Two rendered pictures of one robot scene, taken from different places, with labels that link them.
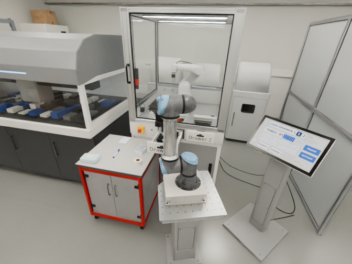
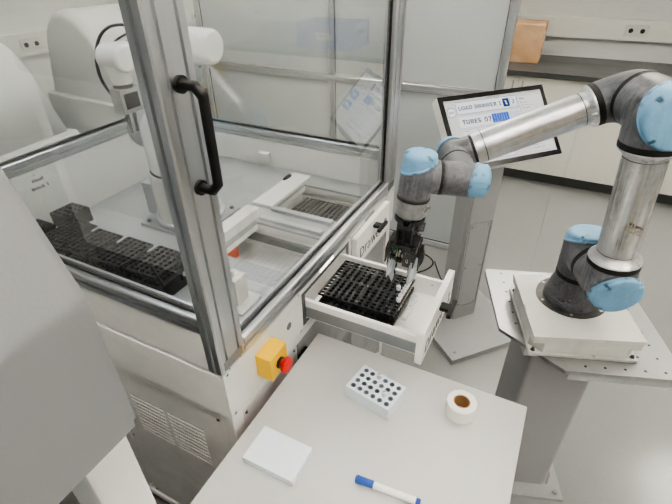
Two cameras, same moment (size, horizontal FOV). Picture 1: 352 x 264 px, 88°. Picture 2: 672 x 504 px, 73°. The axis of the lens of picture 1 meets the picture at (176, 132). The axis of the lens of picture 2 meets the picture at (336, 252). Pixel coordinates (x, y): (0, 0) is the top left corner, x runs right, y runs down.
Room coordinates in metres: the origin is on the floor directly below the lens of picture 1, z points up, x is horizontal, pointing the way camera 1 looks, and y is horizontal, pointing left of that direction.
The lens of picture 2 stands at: (1.41, 1.07, 1.69)
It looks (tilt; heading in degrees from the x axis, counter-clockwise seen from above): 34 degrees down; 286
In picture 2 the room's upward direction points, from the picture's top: 1 degrees counter-clockwise
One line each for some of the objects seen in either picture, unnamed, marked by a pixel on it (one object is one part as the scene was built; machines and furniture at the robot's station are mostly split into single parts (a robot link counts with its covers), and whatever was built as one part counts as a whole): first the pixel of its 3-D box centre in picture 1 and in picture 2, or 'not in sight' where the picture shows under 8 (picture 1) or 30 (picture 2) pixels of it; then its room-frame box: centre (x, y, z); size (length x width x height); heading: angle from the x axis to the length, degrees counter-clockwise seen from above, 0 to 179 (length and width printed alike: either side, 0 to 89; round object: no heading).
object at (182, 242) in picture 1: (184, 222); (534, 397); (1.03, -0.10, 0.38); 0.30 x 0.30 x 0.76; 8
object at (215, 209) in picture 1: (187, 197); (566, 330); (1.01, -0.11, 0.70); 0.45 x 0.44 x 0.12; 8
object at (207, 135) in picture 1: (200, 136); (371, 231); (1.66, -0.25, 0.87); 0.29 x 0.02 x 0.11; 79
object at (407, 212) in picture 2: not in sight; (412, 206); (1.49, 0.14, 1.20); 0.08 x 0.08 x 0.05
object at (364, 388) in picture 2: (141, 149); (375, 391); (1.52, 0.34, 0.78); 0.12 x 0.08 x 0.04; 158
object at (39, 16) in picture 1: (44, 17); not in sight; (5.02, 3.22, 2.09); 0.41 x 0.33 x 0.29; 78
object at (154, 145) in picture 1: (162, 148); (435, 314); (1.41, 0.12, 0.87); 0.29 x 0.02 x 0.11; 79
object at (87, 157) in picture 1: (90, 157); not in sight; (1.34, 0.76, 0.78); 0.15 x 0.10 x 0.04; 84
